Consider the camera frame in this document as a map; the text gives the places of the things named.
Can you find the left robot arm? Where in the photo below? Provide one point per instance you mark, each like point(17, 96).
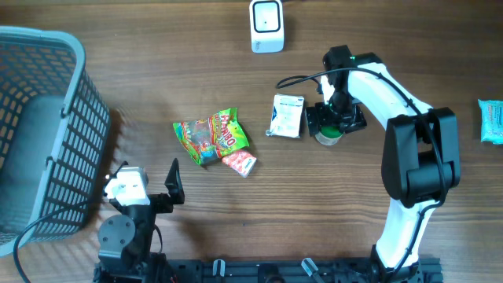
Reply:
point(126, 238)

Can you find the grey plastic mesh basket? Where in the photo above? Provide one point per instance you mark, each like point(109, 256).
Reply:
point(54, 127)

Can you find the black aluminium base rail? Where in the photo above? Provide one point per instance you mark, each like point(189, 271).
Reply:
point(338, 271)

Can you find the teal wet wipes pack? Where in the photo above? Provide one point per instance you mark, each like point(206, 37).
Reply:
point(491, 127)

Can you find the white tissue pack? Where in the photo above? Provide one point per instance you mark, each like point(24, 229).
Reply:
point(286, 116)

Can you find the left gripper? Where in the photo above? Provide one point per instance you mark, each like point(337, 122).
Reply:
point(163, 201)

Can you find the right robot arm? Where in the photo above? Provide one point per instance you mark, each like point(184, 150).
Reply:
point(420, 161)

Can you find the green lid jar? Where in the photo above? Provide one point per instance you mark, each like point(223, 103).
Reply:
point(328, 136)

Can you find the white barcode scanner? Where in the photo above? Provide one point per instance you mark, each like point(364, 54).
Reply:
point(267, 26)

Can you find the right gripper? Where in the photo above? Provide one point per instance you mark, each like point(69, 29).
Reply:
point(356, 119)

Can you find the red orange snack pack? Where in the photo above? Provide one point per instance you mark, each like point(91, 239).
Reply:
point(241, 161)

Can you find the Haribo gummy candy bag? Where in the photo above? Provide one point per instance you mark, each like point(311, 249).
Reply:
point(210, 139)

